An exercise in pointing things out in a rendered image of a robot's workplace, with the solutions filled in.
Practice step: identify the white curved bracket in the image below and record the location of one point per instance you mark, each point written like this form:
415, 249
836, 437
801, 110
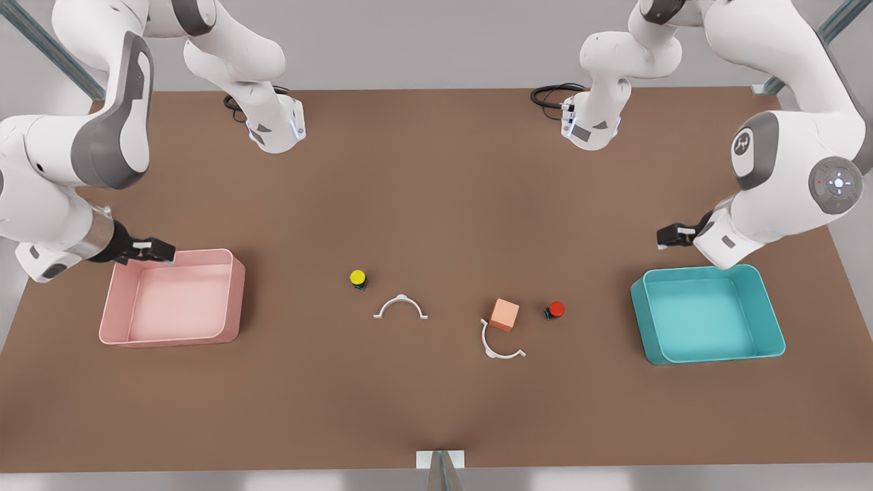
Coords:
498, 351
401, 307

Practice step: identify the blue storage box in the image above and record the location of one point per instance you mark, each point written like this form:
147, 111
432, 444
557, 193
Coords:
708, 314

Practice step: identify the silver frame post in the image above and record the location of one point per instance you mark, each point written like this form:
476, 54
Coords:
440, 470
48, 44
811, 48

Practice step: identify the red button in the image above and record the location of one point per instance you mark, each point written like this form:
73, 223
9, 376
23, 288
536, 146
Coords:
555, 310

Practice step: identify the pink storage box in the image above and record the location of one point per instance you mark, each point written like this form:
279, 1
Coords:
174, 299

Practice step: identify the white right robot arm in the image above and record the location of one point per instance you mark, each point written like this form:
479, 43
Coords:
102, 136

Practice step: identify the orange cube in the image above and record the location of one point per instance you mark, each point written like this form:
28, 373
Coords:
505, 314

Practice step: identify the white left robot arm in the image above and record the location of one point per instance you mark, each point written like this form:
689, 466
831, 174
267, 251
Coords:
784, 164

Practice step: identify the yellow button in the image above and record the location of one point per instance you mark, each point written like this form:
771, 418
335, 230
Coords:
358, 279

